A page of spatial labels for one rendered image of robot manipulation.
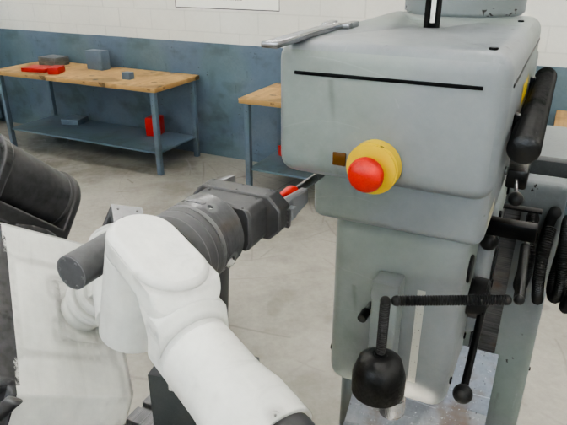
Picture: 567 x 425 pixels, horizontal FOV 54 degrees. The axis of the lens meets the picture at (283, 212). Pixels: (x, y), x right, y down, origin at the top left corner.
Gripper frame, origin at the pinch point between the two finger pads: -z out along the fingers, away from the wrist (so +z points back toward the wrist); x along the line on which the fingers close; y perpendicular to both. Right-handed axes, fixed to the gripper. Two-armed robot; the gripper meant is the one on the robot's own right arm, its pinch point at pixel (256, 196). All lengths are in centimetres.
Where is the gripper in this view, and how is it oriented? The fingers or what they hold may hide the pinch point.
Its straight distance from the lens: 71.2
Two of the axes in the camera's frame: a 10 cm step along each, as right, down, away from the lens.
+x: -9.0, -1.8, 4.0
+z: -4.4, 3.7, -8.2
